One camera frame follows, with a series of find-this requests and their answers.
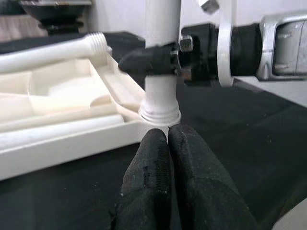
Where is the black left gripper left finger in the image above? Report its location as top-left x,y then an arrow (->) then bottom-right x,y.
109,128 -> 172,230

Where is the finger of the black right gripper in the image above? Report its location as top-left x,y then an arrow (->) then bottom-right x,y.
118,42 -> 181,78

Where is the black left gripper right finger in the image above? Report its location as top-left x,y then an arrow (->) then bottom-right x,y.
167,124 -> 260,230

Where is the white plastic table top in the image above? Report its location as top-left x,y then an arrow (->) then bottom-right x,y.
0,51 -> 183,182

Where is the black wooden stool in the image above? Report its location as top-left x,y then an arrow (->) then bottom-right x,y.
39,20 -> 84,36

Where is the beige cloth covered table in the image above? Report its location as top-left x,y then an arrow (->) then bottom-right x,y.
0,15 -> 48,43

